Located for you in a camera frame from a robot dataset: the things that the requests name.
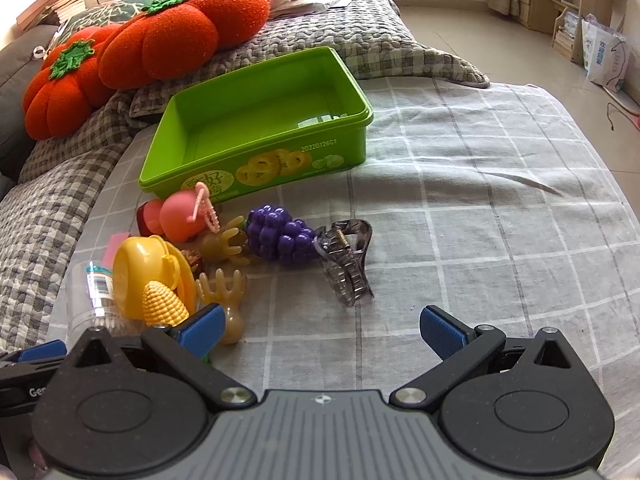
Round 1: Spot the yellow corn toy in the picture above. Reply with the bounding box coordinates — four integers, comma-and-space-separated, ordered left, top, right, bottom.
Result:
142, 281, 190, 326

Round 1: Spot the amber hand-shaped toy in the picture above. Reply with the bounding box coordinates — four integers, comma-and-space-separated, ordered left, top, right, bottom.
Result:
196, 216, 250, 266
195, 268, 247, 346

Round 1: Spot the clear cotton swab jar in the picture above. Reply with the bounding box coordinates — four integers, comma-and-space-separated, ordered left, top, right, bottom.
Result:
66, 260, 134, 344

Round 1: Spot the yellow toy pot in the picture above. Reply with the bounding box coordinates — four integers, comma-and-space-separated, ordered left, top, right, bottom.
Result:
112, 235, 198, 321

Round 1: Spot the pink rubber toy figure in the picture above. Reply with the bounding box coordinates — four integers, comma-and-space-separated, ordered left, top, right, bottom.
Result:
137, 182, 220, 244

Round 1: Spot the purple grape toy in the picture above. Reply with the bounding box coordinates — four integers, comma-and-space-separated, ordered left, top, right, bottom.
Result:
245, 204, 319, 266

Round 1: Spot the grey transparent hair claw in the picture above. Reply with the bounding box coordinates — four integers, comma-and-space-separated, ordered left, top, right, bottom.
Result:
314, 218, 373, 308

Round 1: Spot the grey checked quilt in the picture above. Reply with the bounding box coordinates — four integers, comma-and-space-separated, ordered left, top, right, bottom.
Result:
1, 0, 489, 351

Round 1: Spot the small orange pumpkin cushion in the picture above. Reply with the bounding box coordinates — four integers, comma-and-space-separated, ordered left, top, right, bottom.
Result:
22, 24, 120, 141

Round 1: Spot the green plastic box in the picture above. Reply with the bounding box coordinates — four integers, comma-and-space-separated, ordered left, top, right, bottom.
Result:
138, 47, 373, 202

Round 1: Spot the grey sofa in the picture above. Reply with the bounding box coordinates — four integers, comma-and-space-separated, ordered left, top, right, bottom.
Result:
0, 25, 56, 183

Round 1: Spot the large orange pumpkin cushion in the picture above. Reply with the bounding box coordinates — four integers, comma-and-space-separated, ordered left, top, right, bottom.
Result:
98, 0, 270, 90

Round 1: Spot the white paper bag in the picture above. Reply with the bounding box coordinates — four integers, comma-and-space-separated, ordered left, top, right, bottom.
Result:
582, 14, 630, 92

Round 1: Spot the teal patterned pillow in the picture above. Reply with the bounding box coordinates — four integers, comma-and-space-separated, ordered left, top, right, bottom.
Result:
47, 0, 154, 51

